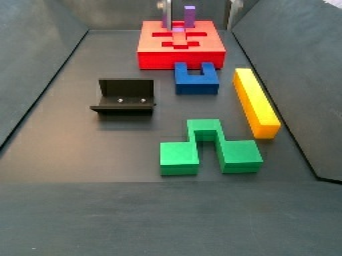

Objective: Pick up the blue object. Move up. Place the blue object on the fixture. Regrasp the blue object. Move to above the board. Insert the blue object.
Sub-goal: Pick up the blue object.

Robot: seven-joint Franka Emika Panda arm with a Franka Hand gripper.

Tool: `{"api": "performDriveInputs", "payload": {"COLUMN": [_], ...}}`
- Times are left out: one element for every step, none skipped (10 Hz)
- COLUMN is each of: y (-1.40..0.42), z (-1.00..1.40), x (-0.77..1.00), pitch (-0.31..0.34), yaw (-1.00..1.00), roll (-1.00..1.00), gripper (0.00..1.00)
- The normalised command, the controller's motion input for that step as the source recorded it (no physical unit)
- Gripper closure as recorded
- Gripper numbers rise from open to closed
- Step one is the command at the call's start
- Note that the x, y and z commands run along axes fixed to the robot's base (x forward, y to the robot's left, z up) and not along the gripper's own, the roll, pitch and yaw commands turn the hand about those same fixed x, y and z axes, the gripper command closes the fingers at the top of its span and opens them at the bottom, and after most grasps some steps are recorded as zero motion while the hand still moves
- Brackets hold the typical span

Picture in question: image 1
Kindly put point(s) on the black angled fixture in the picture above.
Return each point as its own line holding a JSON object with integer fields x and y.
{"x": 126, "y": 96}

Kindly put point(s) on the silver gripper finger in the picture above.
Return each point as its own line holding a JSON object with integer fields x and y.
{"x": 165, "y": 5}

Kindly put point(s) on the purple U-shaped block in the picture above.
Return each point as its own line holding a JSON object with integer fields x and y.
{"x": 189, "y": 19}

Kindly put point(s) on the yellow long bar block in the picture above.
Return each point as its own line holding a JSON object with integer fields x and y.
{"x": 259, "y": 112}

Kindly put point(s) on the red puzzle base board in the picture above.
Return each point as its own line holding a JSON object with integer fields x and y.
{"x": 191, "y": 45}

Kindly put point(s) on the blue U-shaped block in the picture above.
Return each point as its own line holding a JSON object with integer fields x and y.
{"x": 203, "y": 84}

